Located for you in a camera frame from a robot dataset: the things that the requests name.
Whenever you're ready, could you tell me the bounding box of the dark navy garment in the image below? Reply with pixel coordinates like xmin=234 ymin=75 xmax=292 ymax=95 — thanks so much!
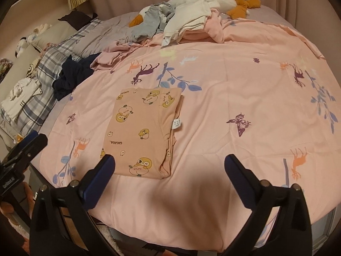
xmin=52 ymin=55 xmax=100 ymax=100

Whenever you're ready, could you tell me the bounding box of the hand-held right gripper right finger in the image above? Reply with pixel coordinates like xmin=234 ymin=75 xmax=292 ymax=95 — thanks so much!
xmin=224 ymin=154 xmax=313 ymax=256

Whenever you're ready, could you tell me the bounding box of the grey bed sheet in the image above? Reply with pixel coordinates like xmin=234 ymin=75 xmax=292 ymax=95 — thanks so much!
xmin=66 ymin=4 xmax=277 ymax=59

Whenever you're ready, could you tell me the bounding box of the crumpled pink garment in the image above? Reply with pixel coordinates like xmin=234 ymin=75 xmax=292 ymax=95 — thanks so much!
xmin=181 ymin=9 xmax=230 ymax=44

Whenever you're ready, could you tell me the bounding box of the folded white clothes stack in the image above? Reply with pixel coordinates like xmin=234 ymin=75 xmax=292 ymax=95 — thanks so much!
xmin=1 ymin=77 xmax=43 ymax=120

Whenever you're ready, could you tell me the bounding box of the black cloth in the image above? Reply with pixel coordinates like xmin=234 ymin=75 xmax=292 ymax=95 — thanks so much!
xmin=58 ymin=11 xmax=98 ymax=31

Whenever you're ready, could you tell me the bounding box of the grey garment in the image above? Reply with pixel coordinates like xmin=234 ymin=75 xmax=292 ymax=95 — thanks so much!
xmin=130 ymin=1 xmax=176 ymax=43

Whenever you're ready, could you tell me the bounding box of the peach cartoon print shirt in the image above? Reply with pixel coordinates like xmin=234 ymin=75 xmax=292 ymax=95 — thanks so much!
xmin=103 ymin=87 xmax=184 ymax=178

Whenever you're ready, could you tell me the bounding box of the beige headboard cushion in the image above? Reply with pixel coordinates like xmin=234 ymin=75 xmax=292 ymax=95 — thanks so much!
xmin=0 ymin=44 xmax=40 ymax=94
xmin=32 ymin=21 xmax=78 ymax=48

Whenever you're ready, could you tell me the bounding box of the cream white garment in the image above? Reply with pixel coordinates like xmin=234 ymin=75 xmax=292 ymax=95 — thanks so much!
xmin=161 ymin=0 xmax=214 ymax=46

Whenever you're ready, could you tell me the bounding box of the orange plush object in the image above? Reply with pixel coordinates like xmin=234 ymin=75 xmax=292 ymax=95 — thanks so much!
xmin=0 ymin=181 xmax=35 ymax=219

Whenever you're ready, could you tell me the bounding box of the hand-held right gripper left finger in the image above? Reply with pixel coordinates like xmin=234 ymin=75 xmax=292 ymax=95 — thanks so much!
xmin=29 ymin=154 xmax=116 ymax=256

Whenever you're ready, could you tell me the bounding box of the cartoon print cushion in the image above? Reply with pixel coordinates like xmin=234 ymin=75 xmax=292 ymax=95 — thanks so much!
xmin=27 ymin=59 xmax=42 ymax=79

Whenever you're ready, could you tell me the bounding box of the pale pink thin garment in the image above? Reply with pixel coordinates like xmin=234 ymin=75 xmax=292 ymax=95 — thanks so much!
xmin=91 ymin=41 xmax=150 ymax=71

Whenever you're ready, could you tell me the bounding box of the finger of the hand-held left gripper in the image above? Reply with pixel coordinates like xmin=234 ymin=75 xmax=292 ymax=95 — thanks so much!
xmin=6 ymin=133 xmax=48 ymax=169
xmin=16 ymin=131 xmax=39 ymax=150

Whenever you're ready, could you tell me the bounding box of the pink animal print blanket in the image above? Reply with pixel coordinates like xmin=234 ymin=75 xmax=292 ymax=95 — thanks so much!
xmin=30 ymin=16 xmax=341 ymax=248

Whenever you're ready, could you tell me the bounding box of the black and white plush dog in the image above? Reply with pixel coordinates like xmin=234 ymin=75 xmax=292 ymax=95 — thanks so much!
xmin=15 ymin=36 xmax=34 ymax=58

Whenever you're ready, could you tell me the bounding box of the grey plaid quilt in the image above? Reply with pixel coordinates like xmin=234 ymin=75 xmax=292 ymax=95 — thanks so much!
xmin=0 ymin=17 xmax=103 ymax=136

